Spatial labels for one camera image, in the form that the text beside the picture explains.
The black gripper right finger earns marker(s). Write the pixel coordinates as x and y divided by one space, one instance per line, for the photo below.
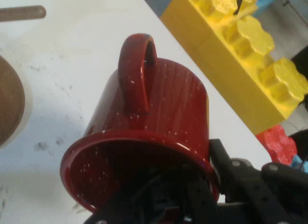
252 190

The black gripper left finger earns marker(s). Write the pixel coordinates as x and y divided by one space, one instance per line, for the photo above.
163 197

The red speckled mug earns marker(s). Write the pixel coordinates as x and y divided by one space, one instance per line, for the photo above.
156 113

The low red toy brick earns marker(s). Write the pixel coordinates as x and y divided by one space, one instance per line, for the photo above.
276 144

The yellow toy brick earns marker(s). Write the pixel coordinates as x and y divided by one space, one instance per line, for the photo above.
228 65

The brown wooden mug tree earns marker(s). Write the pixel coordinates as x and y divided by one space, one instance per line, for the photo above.
9 101

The light blue toy brick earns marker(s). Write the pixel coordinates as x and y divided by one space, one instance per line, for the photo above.
264 2

